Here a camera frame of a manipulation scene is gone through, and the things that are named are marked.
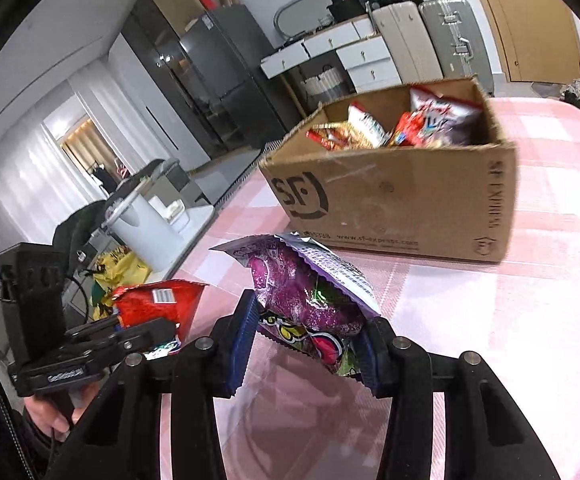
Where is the oval mirror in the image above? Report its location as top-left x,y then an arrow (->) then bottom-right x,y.
272,0 -> 331,41

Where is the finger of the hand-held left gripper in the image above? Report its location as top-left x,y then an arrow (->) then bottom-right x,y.
64,316 -> 123,343
90,319 -> 180,366

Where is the dark glass cabinet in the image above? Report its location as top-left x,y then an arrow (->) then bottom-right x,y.
120,0 -> 231,161

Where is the white side table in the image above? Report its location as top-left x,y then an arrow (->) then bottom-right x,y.
155,200 -> 216,261

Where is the beige suitcase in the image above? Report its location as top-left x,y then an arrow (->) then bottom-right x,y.
370,1 -> 443,86

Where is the white green snack bag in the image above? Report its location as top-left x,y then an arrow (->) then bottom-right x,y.
347,102 -> 391,150

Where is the white red snack bag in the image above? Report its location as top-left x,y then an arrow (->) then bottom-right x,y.
409,85 -> 485,147

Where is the silver suitcase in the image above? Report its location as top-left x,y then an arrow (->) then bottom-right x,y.
417,0 -> 495,96

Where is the brown cardboard box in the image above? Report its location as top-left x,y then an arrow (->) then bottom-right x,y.
258,76 -> 518,263

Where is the person's left hand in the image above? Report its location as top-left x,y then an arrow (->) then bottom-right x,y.
22,387 -> 96,443

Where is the purple snack packet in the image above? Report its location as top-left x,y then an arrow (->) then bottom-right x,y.
209,232 -> 382,378

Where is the yellow bag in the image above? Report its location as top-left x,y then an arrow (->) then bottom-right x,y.
90,247 -> 152,321

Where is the white woven basket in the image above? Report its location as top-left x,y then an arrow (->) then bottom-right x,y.
302,65 -> 353,103

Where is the white curtain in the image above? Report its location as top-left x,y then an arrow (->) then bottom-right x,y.
0,75 -> 136,271

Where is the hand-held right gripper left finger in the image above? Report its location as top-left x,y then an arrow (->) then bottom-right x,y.
45,289 -> 261,480

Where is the grey refrigerator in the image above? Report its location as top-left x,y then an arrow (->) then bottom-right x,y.
179,4 -> 291,148

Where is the white bucket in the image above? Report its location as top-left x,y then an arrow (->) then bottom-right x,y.
104,190 -> 181,273

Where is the large red snack bag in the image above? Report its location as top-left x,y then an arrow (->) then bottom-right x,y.
110,280 -> 210,356

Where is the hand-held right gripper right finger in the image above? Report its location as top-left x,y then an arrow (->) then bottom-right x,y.
356,316 -> 561,480

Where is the wooden door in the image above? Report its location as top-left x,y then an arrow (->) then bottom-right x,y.
460,0 -> 580,83

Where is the white drawer desk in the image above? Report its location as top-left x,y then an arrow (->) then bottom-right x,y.
260,15 -> 403,103

